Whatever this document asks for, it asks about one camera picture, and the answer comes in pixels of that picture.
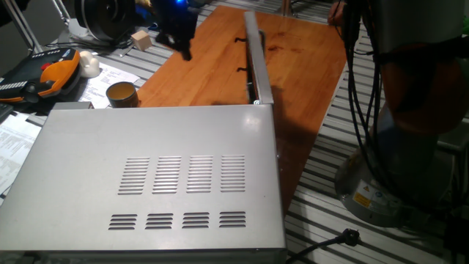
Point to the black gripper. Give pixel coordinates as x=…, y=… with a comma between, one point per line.
x=177, y=20

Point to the dark bowl yellow inside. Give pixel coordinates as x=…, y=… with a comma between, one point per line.
x=122, y=97

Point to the silver orange robot arm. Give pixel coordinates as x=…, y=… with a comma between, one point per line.
x=410, y=73

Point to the silver microwave oven body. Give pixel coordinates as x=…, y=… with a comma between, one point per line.
x=110, y=146

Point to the left hand olive sleeve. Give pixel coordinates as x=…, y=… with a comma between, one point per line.
x=337, y=14

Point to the wooden cube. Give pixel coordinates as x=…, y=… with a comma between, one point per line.
x=141, y=40

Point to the wooden board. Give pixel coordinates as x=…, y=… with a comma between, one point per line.
x=212, y=73

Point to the white duck figure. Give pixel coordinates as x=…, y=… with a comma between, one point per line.
x=88, y=66

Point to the orange black teach pendant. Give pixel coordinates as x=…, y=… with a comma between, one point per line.
x=55, y=69

